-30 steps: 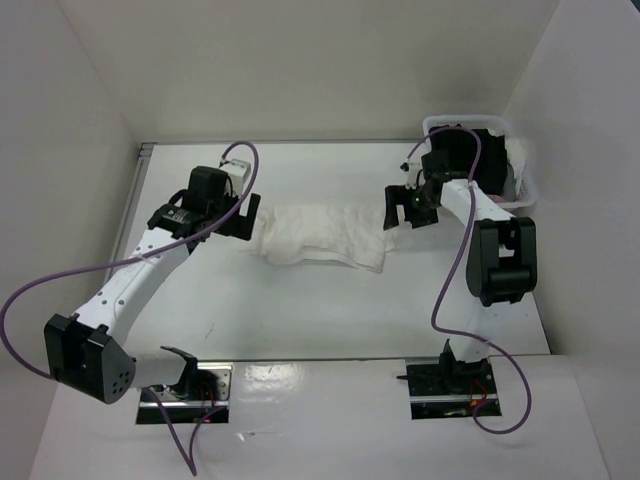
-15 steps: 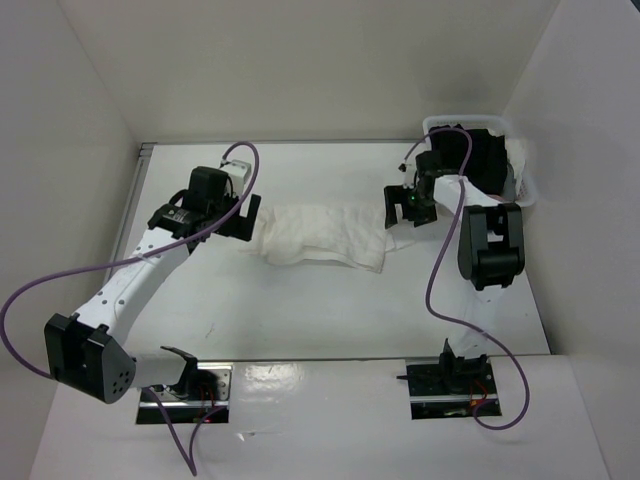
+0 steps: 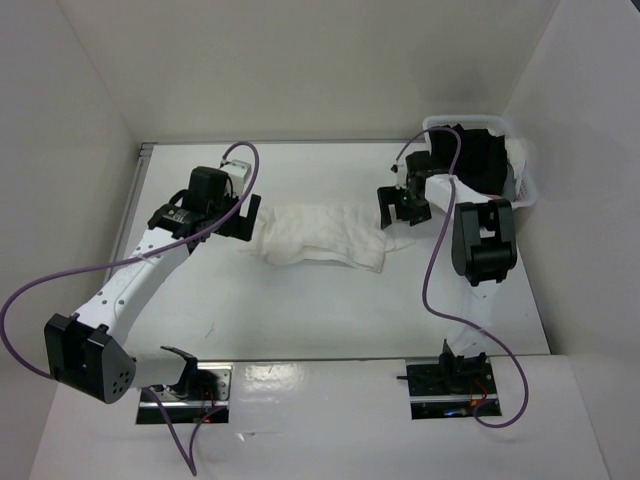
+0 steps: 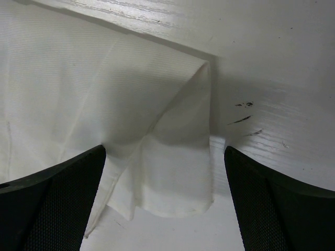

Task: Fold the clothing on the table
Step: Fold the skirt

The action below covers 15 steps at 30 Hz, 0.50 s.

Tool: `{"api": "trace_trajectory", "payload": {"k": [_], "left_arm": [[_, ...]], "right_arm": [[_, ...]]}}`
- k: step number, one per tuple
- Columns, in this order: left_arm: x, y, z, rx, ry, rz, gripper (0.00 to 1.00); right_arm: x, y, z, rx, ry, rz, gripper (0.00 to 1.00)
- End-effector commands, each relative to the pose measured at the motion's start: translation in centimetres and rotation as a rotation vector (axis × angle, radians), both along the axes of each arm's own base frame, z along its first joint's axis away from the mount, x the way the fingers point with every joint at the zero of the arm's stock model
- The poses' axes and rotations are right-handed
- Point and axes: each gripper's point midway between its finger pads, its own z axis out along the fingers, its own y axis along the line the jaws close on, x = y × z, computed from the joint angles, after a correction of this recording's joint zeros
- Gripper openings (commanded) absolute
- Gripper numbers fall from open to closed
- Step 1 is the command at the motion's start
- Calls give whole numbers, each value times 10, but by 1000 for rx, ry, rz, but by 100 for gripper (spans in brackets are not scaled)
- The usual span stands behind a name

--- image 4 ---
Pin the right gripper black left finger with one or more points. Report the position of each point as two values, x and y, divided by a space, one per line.
49 210

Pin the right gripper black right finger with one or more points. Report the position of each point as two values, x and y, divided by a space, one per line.
275 211

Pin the white pleated skirt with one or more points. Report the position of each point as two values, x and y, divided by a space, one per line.
68 85

